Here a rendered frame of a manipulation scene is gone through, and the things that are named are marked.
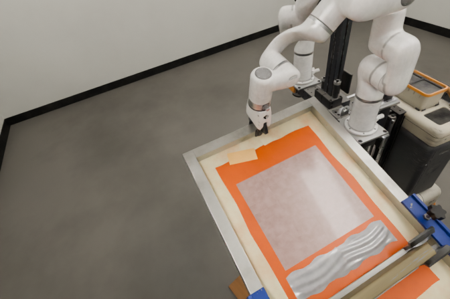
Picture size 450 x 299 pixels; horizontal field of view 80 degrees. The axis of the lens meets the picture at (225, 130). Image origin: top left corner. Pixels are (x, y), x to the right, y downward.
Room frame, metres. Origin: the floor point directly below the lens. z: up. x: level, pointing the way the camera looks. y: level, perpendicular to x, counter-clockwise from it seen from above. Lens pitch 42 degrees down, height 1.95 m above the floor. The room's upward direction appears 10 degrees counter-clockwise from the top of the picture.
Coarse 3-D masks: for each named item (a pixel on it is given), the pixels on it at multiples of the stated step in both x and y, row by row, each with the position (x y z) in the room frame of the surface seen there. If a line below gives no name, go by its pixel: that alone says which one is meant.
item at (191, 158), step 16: (288, 112) 0.80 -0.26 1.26; (304, 112) 0.82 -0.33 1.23; (320, 112) 0.78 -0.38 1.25; (240, 128) 0.75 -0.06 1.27; (336, 128) 0.70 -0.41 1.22; (208, 144) 0.70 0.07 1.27; (224, 144) 0.69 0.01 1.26; (352, 144) 0.63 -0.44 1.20; (192, 160) 0.65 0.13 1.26; (368, 160) 0.57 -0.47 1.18; (192, 176) 0.60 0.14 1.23; (368, 176) 0.53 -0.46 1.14; (384, 176) 0.50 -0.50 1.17; (208, 192) 0.53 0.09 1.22; (384, 192) 0.47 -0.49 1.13; (400, 192) 0.44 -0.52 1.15; (208, 208) 0.48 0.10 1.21; (400, 208) 0.41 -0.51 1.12; (224, 224) 0.42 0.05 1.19; (416, 224) 0.35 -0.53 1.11; (224, 240) 0.38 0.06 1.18; (432, 240) 0.30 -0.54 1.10; (240, 256) 0.33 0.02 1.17; (448, 256) 0.26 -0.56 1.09; (240, 272) 0.29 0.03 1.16; (256, 288) 0.25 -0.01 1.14
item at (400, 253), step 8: (392, 256) 0.27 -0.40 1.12; (400, 256) 0.27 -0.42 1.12; (384, 264) 0.26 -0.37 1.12; (368, 272) 0.24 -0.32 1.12; (376, 272) 0.24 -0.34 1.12; (360, 280) 0.23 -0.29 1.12; (400, 280) 0.21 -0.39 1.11; (344, 288) 0.22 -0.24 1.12; (352, 288) 0.21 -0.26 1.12; (336, 296) 0.20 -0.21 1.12
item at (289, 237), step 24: (216, 168) 0.63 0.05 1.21; (240, 168) 0.62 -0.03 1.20; (264, 168) 0.61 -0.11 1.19; (240, 192) 0.53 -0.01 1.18; (264, 192) 0.52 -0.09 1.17; (288, 192) 0.51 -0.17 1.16; (264, 216) 0.45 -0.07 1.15; (288, 216) 0.44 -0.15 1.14; (312, 216) 0.43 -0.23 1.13; (264, 240) 0.38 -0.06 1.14; (288, 240) 0.37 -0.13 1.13; (312, 240) 0.36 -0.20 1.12; (288, 264) 0.30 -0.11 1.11; (288, 288) 0.25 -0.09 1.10; (336, 288) 0.23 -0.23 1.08
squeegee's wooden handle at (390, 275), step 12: (408, 252) 0.27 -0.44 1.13; (420, 252) 0.25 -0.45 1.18; (432, 252) 0.25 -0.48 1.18; (396, 264) 0.23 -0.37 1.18; (408, 264) 0.23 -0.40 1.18; (420, 264) 0.23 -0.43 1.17; (372, 276) 0.23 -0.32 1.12; (384, 276) 0.21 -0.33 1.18; (396, 276) 0.21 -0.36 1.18; (360, 288) 0.20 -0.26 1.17; (372, 288) 0.19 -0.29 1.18; (384, 288) 0.19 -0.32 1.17
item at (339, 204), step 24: (288, 144) 0.69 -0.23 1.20; (312, 144) 0.68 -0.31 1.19; (288, 168) 0.60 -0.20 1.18; (312, 168) 0.59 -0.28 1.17; (336, 168) 0.57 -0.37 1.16; (312, 192) 0.50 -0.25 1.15; (336, 192) 0.49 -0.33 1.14; (360, 192) 0.48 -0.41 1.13; (336, 216) 0.42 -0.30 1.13; (360, 216) 0.41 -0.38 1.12; (384, 216) 0.40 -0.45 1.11; (336, 240) 0.35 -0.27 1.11; (408, 288) 0.20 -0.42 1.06
